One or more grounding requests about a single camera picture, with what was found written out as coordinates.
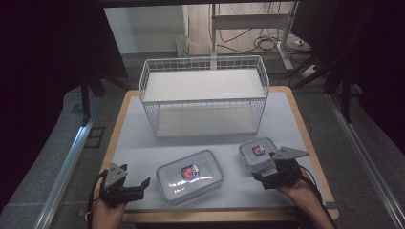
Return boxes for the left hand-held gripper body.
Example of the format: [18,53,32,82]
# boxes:
[99,162,145,208]

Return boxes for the aluminium rail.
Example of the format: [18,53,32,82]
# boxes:
[32,121,96,229]
[327,93,405,229]

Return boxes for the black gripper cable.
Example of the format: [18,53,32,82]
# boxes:
[86,169,109,229]
[298,165,336,229]

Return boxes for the pale grey table mat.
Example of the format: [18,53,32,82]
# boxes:
[110,91,327,212]

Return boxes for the black stand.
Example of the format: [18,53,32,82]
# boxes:
[291,52,355,124]
[78,72,107,126]

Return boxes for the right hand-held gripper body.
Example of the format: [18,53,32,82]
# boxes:
[266,146,310,191]

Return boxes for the large clear food container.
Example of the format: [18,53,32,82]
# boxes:
[155,149,225,205]

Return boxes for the white metal stand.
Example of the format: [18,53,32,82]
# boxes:
[209,2,297,72]

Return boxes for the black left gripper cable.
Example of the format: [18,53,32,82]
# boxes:
[86,169,109,229]

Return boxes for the small clear food container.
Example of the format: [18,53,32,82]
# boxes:
[238,136,279,173]

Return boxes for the person's right hand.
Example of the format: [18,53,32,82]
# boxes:
[276,171,320,211]

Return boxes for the white wire shelf rack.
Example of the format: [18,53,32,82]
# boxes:
[138,54,271,139]

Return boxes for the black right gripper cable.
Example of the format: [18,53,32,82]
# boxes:
[298,165,336,229]

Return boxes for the black floor cables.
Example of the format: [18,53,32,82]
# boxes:
[217,28,312,55]

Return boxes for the person's left hand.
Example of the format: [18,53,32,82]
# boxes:
[90,198,127,229]

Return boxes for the white power strip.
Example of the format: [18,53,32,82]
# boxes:
[300,64,318,79]

